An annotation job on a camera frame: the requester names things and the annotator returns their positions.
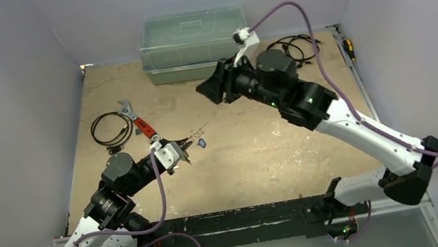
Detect large metal keyring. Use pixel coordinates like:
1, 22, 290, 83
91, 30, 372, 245
188, 122, 208, 142

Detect key with blue tag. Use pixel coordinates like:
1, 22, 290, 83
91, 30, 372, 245
197, 138, 207, 148

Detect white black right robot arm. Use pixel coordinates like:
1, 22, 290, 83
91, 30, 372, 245
196, 49, 438, 216

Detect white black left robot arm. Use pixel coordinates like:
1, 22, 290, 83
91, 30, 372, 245
63, 138, 192, 247

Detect green plastic storage box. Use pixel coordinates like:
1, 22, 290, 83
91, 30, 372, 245
138, 5, 247, 85

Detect yellow black screwdriver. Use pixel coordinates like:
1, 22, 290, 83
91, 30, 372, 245
342, 38, 356, 62

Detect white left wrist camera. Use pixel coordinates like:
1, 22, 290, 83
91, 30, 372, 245
150, 140, 186, 170

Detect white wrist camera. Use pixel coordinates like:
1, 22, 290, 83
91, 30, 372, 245
233, 27, 260, 67
150, 140, 186, 170

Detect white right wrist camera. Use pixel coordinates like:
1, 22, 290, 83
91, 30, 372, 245
233, 27, 260, 67

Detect black coiled cable left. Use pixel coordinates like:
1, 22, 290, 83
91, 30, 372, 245
88, 109, 138, 158

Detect black coiled cable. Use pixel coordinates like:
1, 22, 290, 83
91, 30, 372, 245
265, 31, 326, 74
88, 109, 138, 158

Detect red handled adjustable wrench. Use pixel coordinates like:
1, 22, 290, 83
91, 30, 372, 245
118, 99, 160, 143

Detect black coiled cable right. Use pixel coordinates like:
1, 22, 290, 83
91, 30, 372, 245
265, 31, 326, 74

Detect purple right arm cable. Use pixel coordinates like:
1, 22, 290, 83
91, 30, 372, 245
246, 0, 438, 194

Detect black metal base rail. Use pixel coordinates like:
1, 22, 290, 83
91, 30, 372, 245
125, 186, 373, 247

